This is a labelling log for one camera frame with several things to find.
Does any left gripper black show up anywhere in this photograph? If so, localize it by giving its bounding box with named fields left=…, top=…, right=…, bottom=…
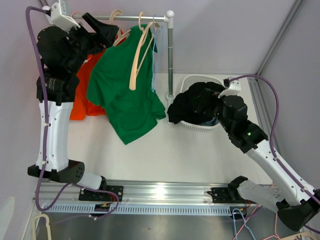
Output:
left=62, top=13, right=119, bottom=73

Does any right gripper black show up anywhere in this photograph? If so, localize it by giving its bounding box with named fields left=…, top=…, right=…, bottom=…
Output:
left=192, top=89, right=233, bottom=134

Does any beige wooden hanger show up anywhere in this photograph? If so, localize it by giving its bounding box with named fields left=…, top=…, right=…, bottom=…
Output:
left=109, top=9, right=132, bottom=48
left=129, top=11, right=160, bottom=91

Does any black t shirt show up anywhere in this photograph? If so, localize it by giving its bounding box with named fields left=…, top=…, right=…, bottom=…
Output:
left=167, top=82, right=225, bottom=125

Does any grey blue t shirt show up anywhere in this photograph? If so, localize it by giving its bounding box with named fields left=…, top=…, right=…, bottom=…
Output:
left=200, top=117, right=219, bottom=127

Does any green t shirt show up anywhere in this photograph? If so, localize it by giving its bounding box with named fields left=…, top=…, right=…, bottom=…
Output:
left=86, top=26, right=166, bottom=145

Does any blue wire hanger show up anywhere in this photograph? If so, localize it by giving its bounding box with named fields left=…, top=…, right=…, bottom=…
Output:
left=151, top=14, right=158, bottom=93

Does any orange t shirt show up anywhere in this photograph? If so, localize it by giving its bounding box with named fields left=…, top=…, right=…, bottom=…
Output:
left=69, top=28, right=126, bottom=121

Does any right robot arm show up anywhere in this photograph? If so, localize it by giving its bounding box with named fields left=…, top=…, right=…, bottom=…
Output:
left=212, top=91, right=320, bottom=231

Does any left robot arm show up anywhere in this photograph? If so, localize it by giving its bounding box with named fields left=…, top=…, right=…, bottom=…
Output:
left=27, top=13, right=119, bottom=201

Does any blue hanger on floor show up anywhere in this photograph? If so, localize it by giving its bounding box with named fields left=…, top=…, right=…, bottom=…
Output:
left=231, top=208, right=257, bottom=240

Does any pink hanger on floor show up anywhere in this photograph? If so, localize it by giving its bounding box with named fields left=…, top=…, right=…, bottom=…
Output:
left=234, top=204, right=282, bottom=240

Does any beige hanger on floor left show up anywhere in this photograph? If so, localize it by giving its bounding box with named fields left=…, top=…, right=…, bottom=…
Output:
left=31, top=213, right=53, bottom=240

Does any white plastic basket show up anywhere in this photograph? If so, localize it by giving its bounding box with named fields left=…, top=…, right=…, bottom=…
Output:
left=179, top=74, right=223, bottom=132

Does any metal clothes rack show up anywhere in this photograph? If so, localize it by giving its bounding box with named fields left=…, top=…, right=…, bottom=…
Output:
left=41, top=5, right=176, bottom=101

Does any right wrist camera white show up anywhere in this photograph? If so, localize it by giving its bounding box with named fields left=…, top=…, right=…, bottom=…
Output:
left=218, top=77, right=242, bottom=99

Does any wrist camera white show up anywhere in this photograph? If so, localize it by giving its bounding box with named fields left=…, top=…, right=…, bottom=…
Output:
left=42, top=0, right=81, bottom=32
left=218, top=77, right=242, bottom=99

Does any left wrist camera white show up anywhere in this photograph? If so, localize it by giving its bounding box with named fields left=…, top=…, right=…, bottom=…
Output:
left=42, top=0, right=81, bottom=32

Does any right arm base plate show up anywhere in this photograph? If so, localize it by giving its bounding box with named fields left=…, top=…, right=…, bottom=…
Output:
left=206, top=187, right=246, bottom=204

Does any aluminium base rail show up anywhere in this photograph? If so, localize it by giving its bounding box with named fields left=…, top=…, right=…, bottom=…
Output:
left=31, top=177, right=283, bottom=216

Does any aluminium frame post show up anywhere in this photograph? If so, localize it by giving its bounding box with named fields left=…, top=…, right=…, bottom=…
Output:
left=255, top=0, right=306, bottom=76

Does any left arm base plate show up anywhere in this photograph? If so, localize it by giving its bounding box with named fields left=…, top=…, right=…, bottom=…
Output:
left=78, top=185, right=124, bottom=202

